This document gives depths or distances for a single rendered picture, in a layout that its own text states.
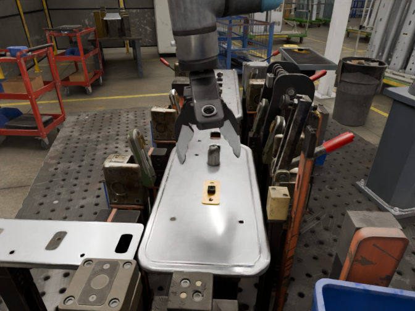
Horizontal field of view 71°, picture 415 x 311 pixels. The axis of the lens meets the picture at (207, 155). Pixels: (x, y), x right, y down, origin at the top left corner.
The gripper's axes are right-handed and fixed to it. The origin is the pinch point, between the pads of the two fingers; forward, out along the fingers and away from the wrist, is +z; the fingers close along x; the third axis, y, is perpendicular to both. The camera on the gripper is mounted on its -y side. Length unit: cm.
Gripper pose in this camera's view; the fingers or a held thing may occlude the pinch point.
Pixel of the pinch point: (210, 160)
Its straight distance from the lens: 59.4
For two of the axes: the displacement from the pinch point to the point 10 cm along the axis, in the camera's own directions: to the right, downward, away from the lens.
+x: -9.9, 1.2, 0.2
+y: -0.4, -5.0, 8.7
